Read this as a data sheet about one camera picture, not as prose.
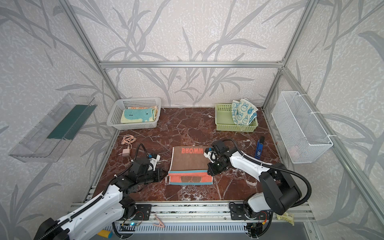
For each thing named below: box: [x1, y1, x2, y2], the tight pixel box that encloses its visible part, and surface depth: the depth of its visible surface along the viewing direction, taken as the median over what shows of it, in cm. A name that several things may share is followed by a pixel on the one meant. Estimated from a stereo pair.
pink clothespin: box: [152, 214, 166, 228], surface depth 72 cm
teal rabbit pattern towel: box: [231, 98, 259, 126], surface depth 112 cm
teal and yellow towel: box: [120, 108, 156, 124], surface depth 110 cm
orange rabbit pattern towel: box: [127, 105, 159, 112], surface depth 118 cm
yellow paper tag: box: [276, 211, 295, 226], surface depth 72 cm
